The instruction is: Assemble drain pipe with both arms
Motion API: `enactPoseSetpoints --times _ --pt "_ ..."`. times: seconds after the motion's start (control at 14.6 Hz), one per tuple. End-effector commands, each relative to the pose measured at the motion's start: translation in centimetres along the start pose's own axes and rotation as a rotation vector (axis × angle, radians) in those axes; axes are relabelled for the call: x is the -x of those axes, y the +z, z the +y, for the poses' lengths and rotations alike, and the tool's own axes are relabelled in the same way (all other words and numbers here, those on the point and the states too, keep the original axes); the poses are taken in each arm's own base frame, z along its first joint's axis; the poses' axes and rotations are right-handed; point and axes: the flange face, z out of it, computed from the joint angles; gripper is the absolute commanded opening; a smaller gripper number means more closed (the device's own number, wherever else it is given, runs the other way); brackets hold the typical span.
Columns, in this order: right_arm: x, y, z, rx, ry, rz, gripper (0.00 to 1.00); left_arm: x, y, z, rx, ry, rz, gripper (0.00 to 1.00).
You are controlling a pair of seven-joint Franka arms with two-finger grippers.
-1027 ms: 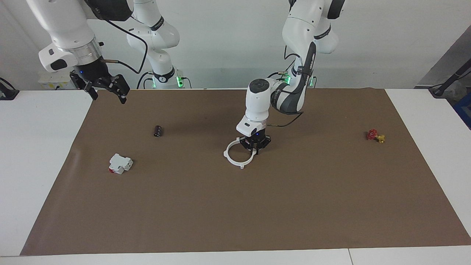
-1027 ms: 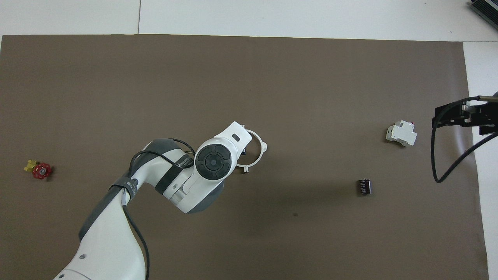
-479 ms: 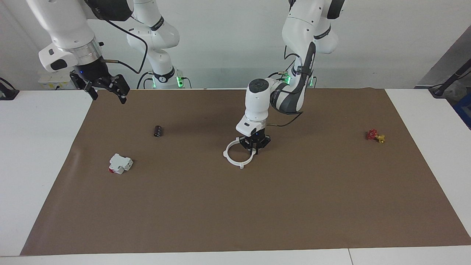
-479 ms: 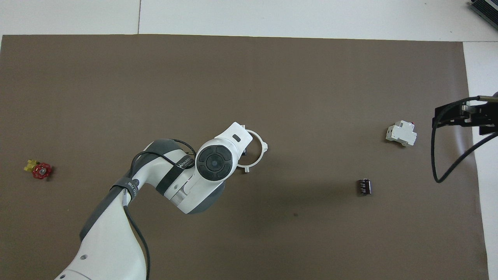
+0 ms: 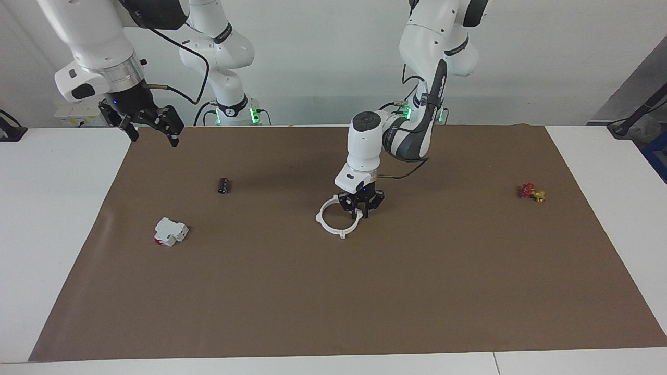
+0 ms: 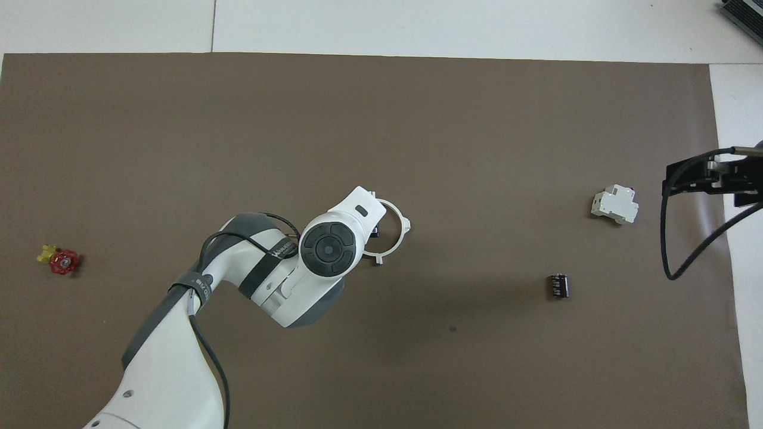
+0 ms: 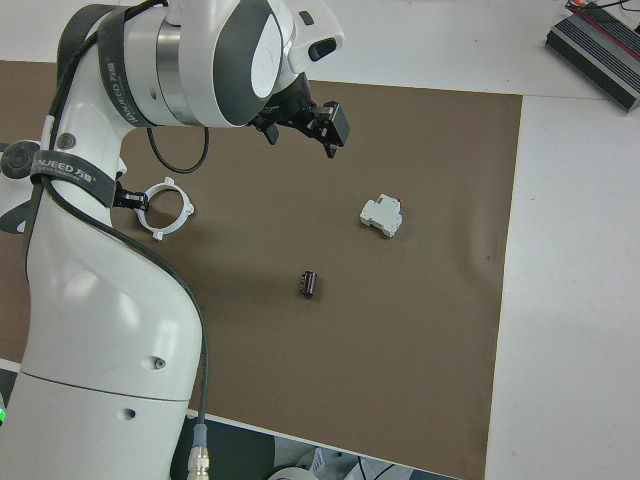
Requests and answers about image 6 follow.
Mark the red handwheel yellow valve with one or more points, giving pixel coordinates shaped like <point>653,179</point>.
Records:
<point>64,262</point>

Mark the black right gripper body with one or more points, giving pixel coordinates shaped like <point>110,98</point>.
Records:
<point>745,182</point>

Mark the white circuit breaker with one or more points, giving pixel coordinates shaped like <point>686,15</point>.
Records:
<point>614,205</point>

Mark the small black electronic component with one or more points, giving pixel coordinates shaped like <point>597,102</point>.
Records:
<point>558,286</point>

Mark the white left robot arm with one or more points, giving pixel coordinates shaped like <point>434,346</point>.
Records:
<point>179,369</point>

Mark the grey ribbed device box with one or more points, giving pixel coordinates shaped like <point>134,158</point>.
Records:
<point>748,15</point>

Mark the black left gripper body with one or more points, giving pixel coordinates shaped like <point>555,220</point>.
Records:
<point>374,231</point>

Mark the brown table mat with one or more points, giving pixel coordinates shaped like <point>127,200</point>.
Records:
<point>477,119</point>

